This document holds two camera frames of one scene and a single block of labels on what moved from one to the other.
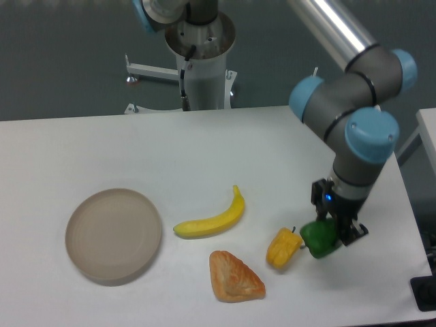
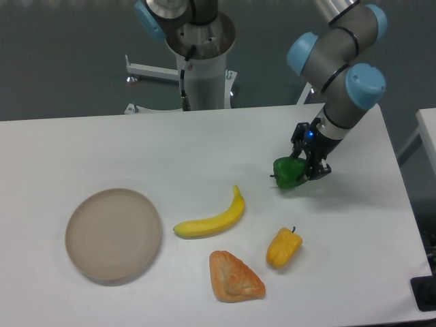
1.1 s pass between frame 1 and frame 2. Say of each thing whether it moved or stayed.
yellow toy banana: stayed
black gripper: moved
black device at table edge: stayed
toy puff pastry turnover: stayed
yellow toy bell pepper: stayed
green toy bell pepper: moved
